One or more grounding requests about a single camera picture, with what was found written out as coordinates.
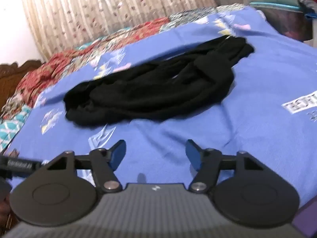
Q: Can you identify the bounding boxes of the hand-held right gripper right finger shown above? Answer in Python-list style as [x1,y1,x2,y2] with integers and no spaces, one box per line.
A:
[186,139,269,193]

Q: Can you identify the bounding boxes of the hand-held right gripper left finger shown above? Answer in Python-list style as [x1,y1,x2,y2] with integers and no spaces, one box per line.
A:
[46,140,127,193]

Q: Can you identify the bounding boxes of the black pants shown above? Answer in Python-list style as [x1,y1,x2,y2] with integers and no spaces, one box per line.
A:
[63,35,255,127]

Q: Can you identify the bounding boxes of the teal patterned quilt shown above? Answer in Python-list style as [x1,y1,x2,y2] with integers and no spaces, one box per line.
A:
[0,99,34,153]

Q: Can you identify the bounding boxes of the carved wooden headboard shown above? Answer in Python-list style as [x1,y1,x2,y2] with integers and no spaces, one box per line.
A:
[0,60,43,110]

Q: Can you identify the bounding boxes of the blue printed bedsheet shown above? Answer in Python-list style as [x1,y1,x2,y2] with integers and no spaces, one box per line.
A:
[0,5,317,209]

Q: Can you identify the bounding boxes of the red floral blanket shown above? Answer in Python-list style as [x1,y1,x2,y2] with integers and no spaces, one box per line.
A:
[15,15,174,109]

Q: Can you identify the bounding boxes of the purple clothing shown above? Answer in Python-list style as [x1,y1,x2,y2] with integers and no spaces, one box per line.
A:
[292,198,317,238]

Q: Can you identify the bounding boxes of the black and white patterned quilt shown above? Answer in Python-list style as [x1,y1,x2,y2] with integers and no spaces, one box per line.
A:
[168,6,224,29]

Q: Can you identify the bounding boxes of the beige floral curtain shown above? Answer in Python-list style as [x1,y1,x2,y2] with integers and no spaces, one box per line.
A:
[17,0,223,62]

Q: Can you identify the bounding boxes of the dark tub with teal lid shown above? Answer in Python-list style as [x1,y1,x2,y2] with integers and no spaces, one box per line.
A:
[249,1,317,42]

